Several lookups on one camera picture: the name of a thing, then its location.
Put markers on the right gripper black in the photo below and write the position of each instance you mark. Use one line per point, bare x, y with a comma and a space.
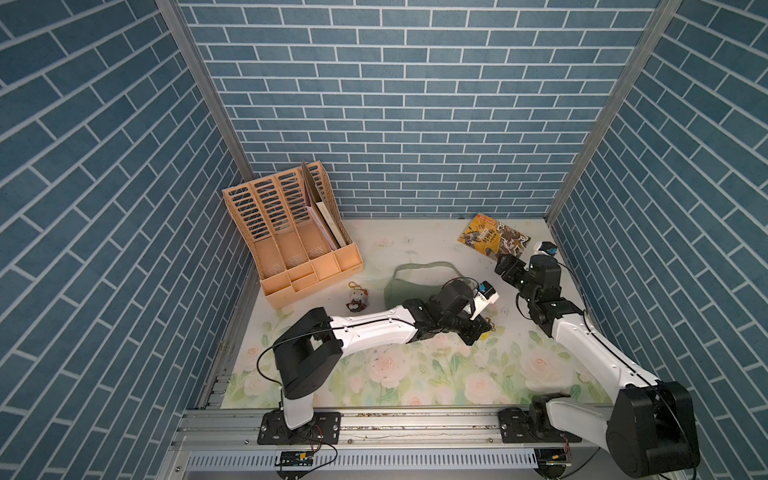
518, 266

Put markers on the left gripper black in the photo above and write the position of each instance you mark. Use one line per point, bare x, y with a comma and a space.
474, 330

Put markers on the green corduroy shoulder bag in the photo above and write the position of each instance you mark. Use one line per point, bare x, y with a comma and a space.
417, 281

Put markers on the red white kitty charm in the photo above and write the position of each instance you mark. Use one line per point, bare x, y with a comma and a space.
358, 300

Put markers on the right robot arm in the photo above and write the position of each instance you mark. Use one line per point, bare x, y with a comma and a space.
651, 428

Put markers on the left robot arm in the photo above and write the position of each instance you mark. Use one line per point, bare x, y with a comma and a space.
306, 354

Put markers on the colourful comic booklet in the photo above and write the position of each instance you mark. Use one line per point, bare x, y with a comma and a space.
492, 238

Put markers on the floral table mat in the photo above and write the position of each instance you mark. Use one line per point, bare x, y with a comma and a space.
508, 365

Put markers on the right electronics box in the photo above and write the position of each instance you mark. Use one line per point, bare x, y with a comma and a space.
551, 463

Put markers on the beige file folder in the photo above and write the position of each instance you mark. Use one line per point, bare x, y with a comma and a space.
334, 225

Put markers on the pink file folder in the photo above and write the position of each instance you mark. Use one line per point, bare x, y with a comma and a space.
313, 205

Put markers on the green circuit board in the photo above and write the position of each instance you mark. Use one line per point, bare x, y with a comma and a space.
295, 459

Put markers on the peach plastic file organizer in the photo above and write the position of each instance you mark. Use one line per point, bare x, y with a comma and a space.
292, 258

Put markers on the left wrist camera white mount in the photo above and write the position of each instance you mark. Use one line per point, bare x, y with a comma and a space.
484, 295

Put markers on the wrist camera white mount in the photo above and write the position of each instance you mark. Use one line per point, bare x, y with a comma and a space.
484, 295
546, 247

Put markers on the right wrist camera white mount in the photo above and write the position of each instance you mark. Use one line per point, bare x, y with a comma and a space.
546, 247

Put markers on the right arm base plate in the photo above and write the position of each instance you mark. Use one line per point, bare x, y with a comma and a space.
532, 425

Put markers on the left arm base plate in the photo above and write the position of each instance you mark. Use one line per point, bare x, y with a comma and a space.
324, 427

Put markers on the aluminium mounting rail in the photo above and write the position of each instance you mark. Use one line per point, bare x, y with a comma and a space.
374, 428

